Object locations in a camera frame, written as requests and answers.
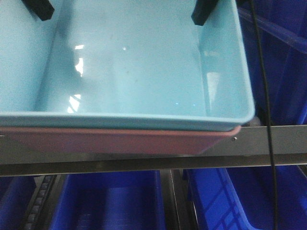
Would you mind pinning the blue bin lower right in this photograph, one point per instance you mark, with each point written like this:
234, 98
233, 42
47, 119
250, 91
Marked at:
241, 198

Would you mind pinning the blue bin lower centre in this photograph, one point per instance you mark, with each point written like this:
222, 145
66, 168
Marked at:
110, 201

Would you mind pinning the pink plastic box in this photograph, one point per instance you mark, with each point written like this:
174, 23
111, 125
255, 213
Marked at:
116, 141

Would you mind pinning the light blue plastic box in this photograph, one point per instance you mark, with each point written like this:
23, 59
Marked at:
123, 64

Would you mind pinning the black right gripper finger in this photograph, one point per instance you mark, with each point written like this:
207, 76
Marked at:
202, 10

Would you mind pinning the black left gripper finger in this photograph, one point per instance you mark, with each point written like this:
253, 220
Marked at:
42, 8

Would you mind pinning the blue bin upper right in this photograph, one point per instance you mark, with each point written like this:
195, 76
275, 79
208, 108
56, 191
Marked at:
282, 27

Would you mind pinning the stainless steel shelf rack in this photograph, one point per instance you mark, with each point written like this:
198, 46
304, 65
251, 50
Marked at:
249, 147

